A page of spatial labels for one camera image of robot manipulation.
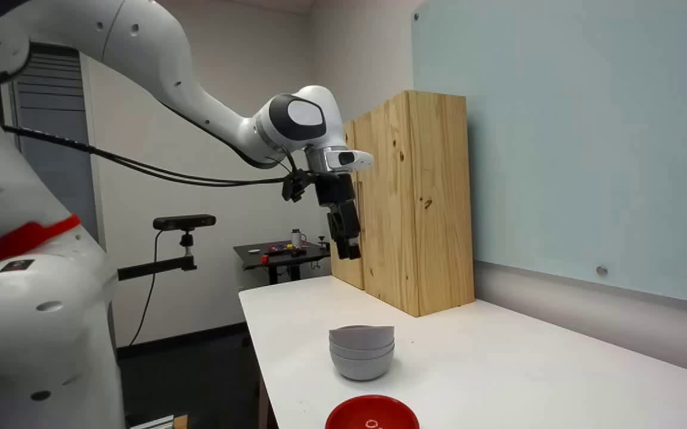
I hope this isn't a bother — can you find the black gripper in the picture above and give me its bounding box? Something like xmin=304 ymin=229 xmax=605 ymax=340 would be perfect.
xmin=312 ymin=172 xmax=365 ymax=262

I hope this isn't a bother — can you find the grey bowl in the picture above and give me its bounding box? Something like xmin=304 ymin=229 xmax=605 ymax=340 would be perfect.
xmin=327 ymin=337 xmax=399 ymax=361
xmin=328 ymin=352 xmax=395 ymax=383
xmin=327 ymin=322 xmax=399 ymax=345

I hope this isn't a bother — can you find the red bowl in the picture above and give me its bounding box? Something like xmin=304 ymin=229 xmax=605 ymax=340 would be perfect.
xmin=322 ymin=392 xmax=422 ymax=429

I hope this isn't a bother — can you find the black side table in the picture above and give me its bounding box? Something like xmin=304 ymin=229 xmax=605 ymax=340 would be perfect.
xmin=230 ymin=239 xmax=331 ymax=285

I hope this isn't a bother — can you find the wooden board panel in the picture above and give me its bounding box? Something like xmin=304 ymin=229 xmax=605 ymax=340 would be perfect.
xmin=327 ymin=87 xmax=476 ymax=320

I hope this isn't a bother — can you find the pale glass whiteboard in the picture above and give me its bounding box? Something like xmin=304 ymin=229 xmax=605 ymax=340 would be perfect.
xmin=411 ymin=0 xmax=687 ymax=310

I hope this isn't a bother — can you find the grey window blind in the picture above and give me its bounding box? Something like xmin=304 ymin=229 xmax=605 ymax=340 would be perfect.
xmin=6 ymin=43 xmax=103 ymax=241

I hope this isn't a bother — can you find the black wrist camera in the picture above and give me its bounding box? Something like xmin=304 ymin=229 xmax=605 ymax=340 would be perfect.
xmin=281 ymin=166 xmax=315 ymax=203

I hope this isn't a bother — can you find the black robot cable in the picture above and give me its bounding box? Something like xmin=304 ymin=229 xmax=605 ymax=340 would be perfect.
xmin=0 ymin=69 xmax=298 ymax=190

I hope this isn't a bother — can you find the black stereo camera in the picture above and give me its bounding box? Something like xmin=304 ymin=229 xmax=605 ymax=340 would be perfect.
xmin=149 ymin=211 xmax=219 ymax=234

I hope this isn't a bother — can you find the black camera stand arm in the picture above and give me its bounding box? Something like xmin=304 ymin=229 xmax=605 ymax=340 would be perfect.
xmin=114 ymin=229 xmax=199 ymax=283

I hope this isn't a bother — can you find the thin black camera cable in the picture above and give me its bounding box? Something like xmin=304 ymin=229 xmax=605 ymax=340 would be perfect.
xmin=127 ymin=229 xmax=162 ymax=349

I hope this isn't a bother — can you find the red strap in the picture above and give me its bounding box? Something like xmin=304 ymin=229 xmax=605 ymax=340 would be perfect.
xmin=0 ymin=211 xmax=84 ymax=277

